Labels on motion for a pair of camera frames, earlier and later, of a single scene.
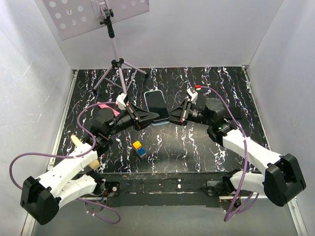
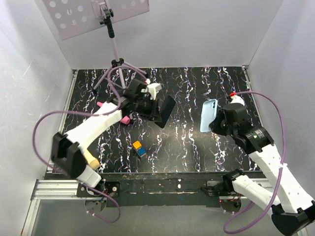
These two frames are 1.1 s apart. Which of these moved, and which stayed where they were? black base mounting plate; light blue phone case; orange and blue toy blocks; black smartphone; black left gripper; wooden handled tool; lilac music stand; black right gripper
Moved: black smartphone; black left gripper; black right gripper; light blue phone case
Stayed: orange and blue toy blocks; wooden handled tool; lilac music stand; black base mounting plate
